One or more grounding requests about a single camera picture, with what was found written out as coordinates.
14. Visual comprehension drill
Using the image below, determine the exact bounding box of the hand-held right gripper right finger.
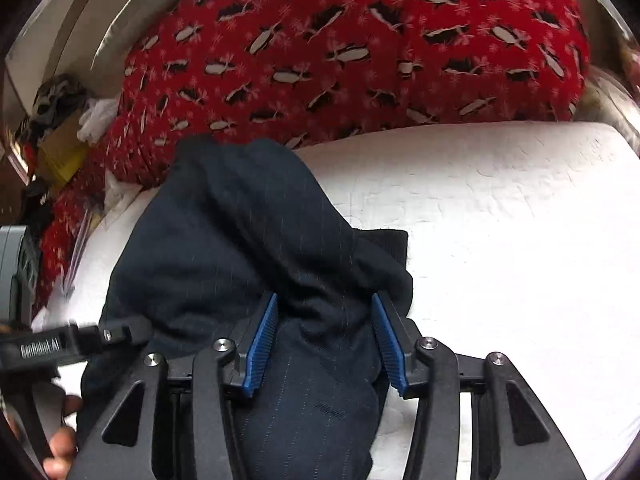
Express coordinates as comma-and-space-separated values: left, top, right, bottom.
371, 291, 588, 480

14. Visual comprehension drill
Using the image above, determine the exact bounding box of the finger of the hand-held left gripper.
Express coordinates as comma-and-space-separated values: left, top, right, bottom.
95, 316, 154, 347

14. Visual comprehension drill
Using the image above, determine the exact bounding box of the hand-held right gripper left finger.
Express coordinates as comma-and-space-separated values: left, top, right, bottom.
67, 292, 279, 480

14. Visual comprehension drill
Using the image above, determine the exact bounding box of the dark navy pinstriped garment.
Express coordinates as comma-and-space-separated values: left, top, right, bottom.
80, 135, 415, 480

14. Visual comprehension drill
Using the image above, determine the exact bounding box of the person's left hand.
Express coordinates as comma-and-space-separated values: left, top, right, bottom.
42, 395, 85, 478

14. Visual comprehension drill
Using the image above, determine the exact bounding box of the yellow cardboard box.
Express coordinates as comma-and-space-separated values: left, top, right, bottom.
37, 110, 95, 182

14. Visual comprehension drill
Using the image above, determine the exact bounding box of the white quilted bed mattress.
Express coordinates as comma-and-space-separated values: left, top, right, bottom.
30, 120, 640, 480

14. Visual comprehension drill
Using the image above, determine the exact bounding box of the white plastic bag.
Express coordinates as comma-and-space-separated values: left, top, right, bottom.
77, 97, 122, 145

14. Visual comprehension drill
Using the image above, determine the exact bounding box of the grey patterned cloth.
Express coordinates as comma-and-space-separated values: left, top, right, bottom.
31, 74, 90, 128

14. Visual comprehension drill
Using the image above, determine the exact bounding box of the red penguin print blanket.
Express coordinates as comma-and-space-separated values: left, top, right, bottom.
37, 0, 592, 306

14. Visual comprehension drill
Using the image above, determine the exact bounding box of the grey white pillow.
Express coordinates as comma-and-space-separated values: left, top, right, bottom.
570, 25, 640, 156

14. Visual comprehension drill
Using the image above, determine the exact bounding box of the white bed frame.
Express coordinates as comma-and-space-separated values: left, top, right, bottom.
4, 0, 173, 96

